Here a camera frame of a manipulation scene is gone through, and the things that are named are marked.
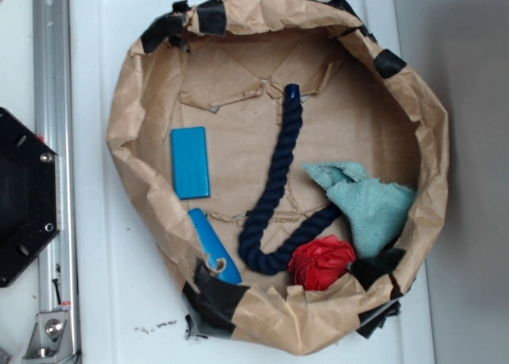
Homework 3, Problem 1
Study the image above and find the light blue cloth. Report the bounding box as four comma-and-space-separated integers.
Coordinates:
303, 161, 416, 258

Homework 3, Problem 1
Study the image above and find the blue rectangular block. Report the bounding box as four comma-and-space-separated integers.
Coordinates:
170, 126, 211, 199

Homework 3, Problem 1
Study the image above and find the blue curved plastic piece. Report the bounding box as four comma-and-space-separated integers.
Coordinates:
188, 208, 242, 285

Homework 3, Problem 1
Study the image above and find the red crumpled ball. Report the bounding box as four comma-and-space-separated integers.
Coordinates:
288, 234, 356, 291

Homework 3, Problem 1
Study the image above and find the brown paper bag basket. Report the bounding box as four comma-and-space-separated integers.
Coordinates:
107, 0, 449, 355

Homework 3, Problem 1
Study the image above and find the dark green object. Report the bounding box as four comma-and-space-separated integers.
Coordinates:
348, 248, 406, 291

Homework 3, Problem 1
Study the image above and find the white tray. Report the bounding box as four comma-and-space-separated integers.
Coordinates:
69, 0, 434, 363

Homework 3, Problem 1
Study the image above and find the navy blue rope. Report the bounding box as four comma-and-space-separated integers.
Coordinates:
238, 83, 341, 277

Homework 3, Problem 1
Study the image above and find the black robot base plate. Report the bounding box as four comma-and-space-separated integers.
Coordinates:
1, 108, 59, 288

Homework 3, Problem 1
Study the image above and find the metal corner bracket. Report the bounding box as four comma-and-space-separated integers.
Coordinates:
22, 311, 73, 363

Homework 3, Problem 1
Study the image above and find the aluminium extrusion rail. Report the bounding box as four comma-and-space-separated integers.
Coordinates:
33, 0, 82, 363

